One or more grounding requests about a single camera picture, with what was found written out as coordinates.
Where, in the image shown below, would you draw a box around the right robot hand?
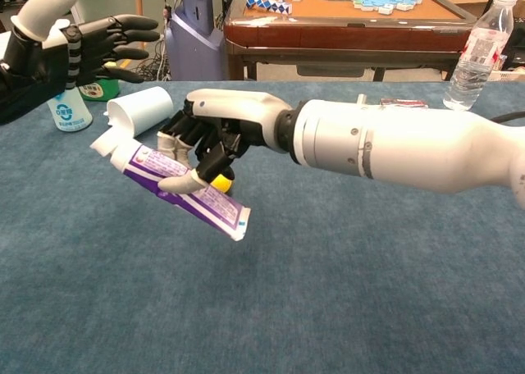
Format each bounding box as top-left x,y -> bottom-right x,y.
157,89 -> 296,194

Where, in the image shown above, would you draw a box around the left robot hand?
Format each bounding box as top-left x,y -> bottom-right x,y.
0,0 -> 161,91

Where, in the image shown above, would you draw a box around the purple white toothpaste tube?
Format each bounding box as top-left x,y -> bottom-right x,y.
89,127 -> 252,243

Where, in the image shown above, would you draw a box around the white yogurt bottle blue label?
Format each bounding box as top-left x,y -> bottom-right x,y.
47,87 -> 94,133

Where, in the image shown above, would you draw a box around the green box yellow lid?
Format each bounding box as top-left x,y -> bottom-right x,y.
80,62 -> 121,103

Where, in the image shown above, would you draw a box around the yellow ball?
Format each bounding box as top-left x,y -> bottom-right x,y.
208,172 -> 235,194

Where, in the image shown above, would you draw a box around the white plastic cup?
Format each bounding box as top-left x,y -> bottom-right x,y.
103,85 -> 175,139

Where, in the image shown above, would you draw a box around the blue white snake puzzle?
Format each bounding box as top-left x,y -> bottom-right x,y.
244,0 -> 293,15

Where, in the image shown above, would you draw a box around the brown wooden mahjong table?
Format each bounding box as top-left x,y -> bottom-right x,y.
223,0 -> 479,82

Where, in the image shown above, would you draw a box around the black red card box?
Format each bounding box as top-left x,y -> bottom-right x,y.
379,98 -> 427,109

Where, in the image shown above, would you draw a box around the blue tablecloth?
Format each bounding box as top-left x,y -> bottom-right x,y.
0,80 -> 525,374

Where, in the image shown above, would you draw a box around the clear plastic water bottle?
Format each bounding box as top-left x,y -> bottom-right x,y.
442,0 -> 521,112

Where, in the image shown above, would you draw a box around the white plastic basket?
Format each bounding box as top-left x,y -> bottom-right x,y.
490,68 -> 525,83

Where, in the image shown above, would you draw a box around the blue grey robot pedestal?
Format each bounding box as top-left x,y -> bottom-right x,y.
164,0 -> 226,82

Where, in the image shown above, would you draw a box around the black floor cables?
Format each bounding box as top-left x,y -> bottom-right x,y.
135,41 -> 171,83

